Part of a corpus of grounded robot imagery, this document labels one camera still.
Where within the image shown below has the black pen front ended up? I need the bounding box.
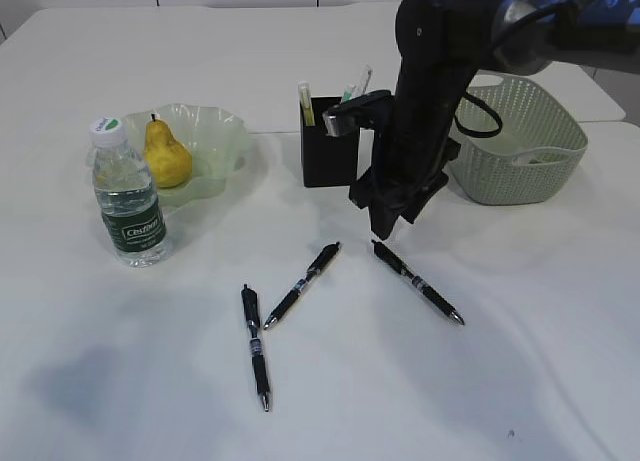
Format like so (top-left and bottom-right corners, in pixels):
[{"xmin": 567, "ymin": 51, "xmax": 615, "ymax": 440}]
[{"xmin": 241, "ymin": 284, "xmax": 271, "ymax": 412}]

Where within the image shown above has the green woven plastic basket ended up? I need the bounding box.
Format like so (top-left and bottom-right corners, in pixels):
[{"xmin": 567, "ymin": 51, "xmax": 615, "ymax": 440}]
[{"xmin": 448, "ymin": 75, "xmax": 588, "ymax": 206}]

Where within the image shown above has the clear water bottle green label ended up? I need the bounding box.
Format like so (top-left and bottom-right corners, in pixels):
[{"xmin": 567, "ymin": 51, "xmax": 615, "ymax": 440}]
[{"xmin": 89, "ymin": 117, "xmax": 171, "ymax": 268}]

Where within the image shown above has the black pen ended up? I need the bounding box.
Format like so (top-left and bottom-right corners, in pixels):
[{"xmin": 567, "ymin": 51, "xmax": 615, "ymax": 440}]
[
  {"xmin": 263, "ymin": 242, "xmax": 341, "ymax": 330},
  {"xmin": 241, "ymin": 284, "xmax": 271, "ymax": 412},
  {"xmin": 372, "ymin": 240, "xmax": 465, "ymax": 326}
]

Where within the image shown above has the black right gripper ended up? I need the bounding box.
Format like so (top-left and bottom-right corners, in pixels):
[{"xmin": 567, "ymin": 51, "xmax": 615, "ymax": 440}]
[{"xmin": 349, "ymin": 65, "xmax": 473, "ymax": 240}]

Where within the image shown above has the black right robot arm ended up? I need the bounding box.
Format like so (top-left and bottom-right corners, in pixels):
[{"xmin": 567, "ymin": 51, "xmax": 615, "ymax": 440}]
[{"xmin": 350, "ymin": 0, "xmax": 639, "ymax": 239}]

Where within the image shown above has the black square pen holder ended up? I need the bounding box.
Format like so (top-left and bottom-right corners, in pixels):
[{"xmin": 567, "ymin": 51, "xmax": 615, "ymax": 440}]
[{"xmin": 300, "ymin": 97, "xmax": 359, "ymax": 188}]

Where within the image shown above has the yellow utility knife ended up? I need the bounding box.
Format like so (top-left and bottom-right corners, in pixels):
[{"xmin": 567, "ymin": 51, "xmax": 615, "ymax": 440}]
[{"xmin": 297, "ymin": 81, "xmax": 315, "ymax": 127}]

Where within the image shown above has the green utility knife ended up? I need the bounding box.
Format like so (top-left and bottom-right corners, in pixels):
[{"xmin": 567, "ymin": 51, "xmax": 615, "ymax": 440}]
[{"xmin": 340, "ymin": 84, "xmax": 357, "ymax": 103}]

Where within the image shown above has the yellow pear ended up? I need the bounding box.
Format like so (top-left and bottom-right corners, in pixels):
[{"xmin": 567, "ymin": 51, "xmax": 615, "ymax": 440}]
[{"xmin": 143, "ymin": 113, "xmax": 193, "ymax": 188}]

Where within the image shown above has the pale green wavy plate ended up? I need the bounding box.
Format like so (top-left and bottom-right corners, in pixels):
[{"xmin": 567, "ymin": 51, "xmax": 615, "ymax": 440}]
[{"xmin": 122, "ymin": 103, "xmax": 252, "ymax": 208}]

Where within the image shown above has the clear plastic ruler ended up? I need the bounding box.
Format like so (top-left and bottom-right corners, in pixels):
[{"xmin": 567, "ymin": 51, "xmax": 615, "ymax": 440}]
[{"xmin": 354, "ymin": 65, "xmax": 373, "ymax": 97}]

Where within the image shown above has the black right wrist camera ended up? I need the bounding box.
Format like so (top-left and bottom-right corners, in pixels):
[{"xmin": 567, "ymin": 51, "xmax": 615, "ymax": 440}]
[{"xmin": 322, "ymin": 90, "xmax": 394, "ymax": 137}]

